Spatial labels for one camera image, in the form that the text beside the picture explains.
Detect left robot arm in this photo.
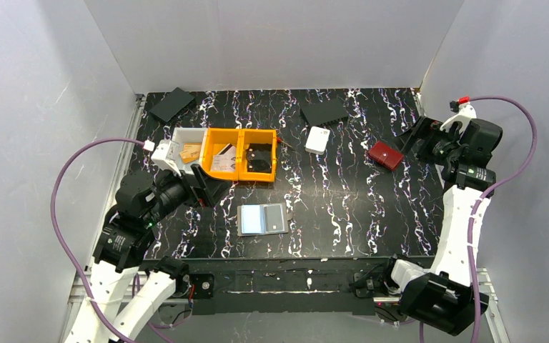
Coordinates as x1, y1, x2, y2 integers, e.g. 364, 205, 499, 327
66, 164, 232, 342

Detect black cards in orange bin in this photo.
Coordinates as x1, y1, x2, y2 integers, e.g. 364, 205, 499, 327
245, 144, 272, 174

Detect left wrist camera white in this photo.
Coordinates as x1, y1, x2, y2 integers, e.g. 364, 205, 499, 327
151, 139, 182, 177

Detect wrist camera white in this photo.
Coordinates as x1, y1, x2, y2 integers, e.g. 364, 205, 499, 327
151, 139, 182, 177
440, 96, 477, 137

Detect white card holder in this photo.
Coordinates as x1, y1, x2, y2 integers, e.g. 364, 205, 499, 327
305, 126, 331, 156

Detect black card case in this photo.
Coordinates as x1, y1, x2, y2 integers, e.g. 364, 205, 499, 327
149, 87, 197, 124
300, 99, 349, 126

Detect black card case far left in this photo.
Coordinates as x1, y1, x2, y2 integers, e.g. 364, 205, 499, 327
149, 87, 197, 124

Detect black card case far centre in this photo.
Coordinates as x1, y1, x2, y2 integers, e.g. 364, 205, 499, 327
300, 99, 349, 126

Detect black VIP card in holder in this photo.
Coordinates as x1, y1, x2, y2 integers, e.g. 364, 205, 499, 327
264, 204, 287, 234

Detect tan cards in white bin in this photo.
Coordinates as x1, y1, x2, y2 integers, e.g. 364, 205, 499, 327
179, 143, 202, 164

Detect silver cards in orange bin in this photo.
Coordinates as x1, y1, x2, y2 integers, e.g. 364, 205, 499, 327
210, 144, 237, 172

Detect red card holder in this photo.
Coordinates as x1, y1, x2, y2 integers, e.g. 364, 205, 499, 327
367, 141, 404, 171

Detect grey card holder blue inside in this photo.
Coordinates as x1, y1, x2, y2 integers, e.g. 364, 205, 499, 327
237, 203, 293, 237

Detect red handled small tool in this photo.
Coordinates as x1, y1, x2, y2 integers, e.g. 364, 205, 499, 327
277, 137, 295, 151

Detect white plastic bin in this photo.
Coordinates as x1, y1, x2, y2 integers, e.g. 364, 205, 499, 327
171, 127, 207, 174

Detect orange double bin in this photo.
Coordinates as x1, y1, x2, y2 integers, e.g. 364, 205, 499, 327
201, 128, 278, 183

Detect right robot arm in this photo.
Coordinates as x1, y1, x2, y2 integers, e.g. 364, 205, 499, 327
385, 116, 503, 336

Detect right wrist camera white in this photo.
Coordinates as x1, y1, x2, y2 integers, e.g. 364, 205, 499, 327
440, 96, 477, 137

